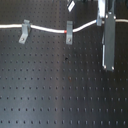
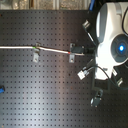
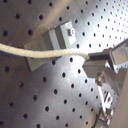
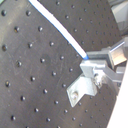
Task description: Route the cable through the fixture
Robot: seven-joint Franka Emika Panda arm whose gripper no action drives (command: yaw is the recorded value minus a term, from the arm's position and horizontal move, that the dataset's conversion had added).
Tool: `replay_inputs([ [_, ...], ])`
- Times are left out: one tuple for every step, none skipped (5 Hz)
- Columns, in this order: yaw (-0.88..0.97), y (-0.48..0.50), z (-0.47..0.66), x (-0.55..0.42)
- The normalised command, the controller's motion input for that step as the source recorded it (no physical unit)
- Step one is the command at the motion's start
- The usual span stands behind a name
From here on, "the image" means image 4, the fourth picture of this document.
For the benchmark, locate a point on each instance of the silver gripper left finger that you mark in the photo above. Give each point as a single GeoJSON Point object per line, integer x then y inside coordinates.
{"type": "Point", "coordinates": [94, 75]}

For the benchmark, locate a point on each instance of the black perforated breadboard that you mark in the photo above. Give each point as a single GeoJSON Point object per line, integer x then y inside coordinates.
{"type": "Point", "coordinates": [37, 64]}

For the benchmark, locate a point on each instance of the grey metal block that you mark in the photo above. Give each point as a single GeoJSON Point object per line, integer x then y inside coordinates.
{"type": "Point", "coordinates": [120, 10]}

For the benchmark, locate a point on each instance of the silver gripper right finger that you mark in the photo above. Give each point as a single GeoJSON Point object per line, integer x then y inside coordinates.
{"type": "Point", "coordinates": [114, 55]}

